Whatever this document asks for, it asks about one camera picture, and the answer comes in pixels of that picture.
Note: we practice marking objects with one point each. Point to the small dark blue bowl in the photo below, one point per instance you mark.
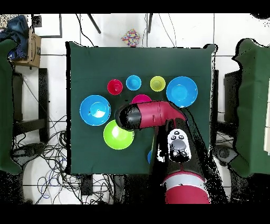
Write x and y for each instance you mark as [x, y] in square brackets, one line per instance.
[149, 156]

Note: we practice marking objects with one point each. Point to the yellow cup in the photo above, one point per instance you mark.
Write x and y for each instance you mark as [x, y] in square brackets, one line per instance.
[157, 84]

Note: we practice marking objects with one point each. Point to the green bowl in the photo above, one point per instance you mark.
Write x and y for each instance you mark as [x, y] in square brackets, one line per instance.
[116, 138]

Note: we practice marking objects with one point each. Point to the pink bowl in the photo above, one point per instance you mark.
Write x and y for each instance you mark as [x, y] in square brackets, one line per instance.
[141, 99]

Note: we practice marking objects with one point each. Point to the large light blue bowl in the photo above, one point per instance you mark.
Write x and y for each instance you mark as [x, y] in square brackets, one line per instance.
[95, 110]
[181, 92]

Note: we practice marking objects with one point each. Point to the black tripod leg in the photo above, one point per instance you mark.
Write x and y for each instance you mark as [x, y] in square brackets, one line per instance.
[150, 23]
[94, 24]

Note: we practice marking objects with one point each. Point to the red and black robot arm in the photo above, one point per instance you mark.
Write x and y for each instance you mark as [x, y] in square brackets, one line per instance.
[156, 115]

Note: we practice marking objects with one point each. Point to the red cup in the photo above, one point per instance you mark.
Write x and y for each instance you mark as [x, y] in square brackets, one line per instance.
[115, 87]

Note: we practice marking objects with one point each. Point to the grey pedestal foot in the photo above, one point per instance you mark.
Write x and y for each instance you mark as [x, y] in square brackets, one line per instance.
[226, 153]
[27, 150]

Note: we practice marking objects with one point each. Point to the cardboard box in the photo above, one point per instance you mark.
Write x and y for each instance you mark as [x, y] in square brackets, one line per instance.
[33, 52]

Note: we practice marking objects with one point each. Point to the black stool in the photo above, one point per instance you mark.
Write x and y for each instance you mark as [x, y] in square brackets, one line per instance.
[231, 97]
[43, 95]

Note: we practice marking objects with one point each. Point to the dark green tablecloth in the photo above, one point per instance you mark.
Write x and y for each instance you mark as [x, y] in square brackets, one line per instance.
[137, 63]

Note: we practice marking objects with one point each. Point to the colourful patterned box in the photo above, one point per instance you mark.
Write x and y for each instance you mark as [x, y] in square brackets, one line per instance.
[131, 37]

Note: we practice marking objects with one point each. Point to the green cloth side table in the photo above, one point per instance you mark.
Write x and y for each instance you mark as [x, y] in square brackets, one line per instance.
[5, 105]
[253, 105]

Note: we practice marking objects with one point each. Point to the blue denim cloth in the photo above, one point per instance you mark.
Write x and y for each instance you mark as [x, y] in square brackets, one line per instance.
[16, 29]

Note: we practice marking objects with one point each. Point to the light blue cup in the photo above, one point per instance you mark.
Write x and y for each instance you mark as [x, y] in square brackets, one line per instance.
[133, 82]

